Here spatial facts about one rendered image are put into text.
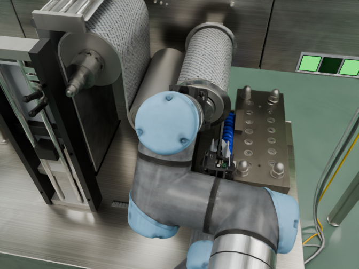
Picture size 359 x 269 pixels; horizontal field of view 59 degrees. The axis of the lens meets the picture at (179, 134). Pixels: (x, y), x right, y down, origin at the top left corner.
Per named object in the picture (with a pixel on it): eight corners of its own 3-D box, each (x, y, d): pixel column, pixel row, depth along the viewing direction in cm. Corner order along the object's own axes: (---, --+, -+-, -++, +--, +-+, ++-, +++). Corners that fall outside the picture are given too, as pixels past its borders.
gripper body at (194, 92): (210, 90, 63) (207, 88, 51) (205, 132, 64) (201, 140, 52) (172, 86, 64) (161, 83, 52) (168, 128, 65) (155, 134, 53)
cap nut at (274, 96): (268, 102, 108) (271, 92, 104) (267, 95, 110) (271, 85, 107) (279, 103, 107) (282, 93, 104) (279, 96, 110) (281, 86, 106)
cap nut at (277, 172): (270, 178, 86) (273, 168, 83) (269, 167, 89) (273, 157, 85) (283, 180, 86) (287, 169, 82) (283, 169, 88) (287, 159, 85)
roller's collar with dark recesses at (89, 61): (69, 87, 70) (61, 62, 65) (80, 71, 74) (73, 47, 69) (97, 90, 69) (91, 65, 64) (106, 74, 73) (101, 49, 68)
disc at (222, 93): (168, 124, 80) (166, 76, 69) (168, 122, 80) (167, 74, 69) (227, 131, 78) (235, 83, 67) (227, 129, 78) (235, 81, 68)
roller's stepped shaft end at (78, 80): (63, 100, 64) (59, 87, 62) (75, 82, 68) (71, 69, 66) (78, 101, 64) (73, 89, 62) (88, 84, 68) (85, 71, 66)
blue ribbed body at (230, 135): (218, 166, 91) (219, 159, 89) (224, 116, 106) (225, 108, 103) (230, 168, 91) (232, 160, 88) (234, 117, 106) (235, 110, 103)
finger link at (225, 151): (234, 129, 83) (232, 156, 77) (232, 144, 87) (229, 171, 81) (223, 127, 83) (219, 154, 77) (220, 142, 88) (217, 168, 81)
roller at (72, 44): (69, 82, 77) (52, 29, 67) (103, 31, 94) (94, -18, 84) (124, 89, 75) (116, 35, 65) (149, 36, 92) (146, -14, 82)
